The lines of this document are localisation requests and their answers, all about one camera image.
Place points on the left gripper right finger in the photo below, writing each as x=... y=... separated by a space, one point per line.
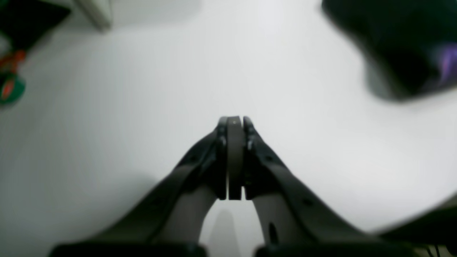
x=289 y=212

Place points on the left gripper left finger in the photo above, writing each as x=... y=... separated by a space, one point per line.
x=175 y=210

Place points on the black T-shirt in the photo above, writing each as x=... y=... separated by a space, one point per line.
x=411 y=42

